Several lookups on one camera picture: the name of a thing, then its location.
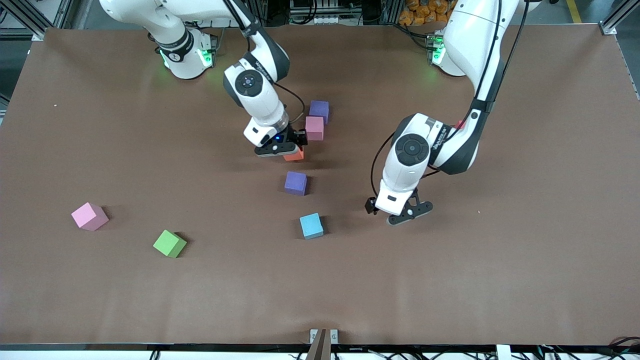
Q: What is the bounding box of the metal equipment rack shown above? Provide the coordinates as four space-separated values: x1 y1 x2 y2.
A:
289 0 362 26

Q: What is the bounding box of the green foam cube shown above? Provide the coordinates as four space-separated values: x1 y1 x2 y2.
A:
153 229 188 259

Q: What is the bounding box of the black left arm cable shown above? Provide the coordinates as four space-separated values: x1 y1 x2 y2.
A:
369 0 530 201

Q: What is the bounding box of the brown strap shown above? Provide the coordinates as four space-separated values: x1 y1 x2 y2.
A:
306 328 332 360

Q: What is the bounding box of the violet foam cube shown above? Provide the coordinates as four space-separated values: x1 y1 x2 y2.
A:
308 100 331 125
284 171 308 196

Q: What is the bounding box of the small metal table bracket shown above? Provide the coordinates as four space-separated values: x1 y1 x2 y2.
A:
310 328 339 345

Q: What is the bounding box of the brown table cover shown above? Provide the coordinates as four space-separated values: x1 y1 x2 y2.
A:
0 25 640 347

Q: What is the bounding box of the pink foam cube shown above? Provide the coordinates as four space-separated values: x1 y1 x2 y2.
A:
305 116 325 142
71 202 110 232

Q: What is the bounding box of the aluminium frame profile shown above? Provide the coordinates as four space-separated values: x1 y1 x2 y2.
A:
50 0 93 29
600 0 640 36

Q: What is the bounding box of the orange bagged items pile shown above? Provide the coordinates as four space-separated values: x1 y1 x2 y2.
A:
398 0 451 27

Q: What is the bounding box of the cyan foam cube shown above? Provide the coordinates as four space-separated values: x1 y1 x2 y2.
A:
299 212 325 240

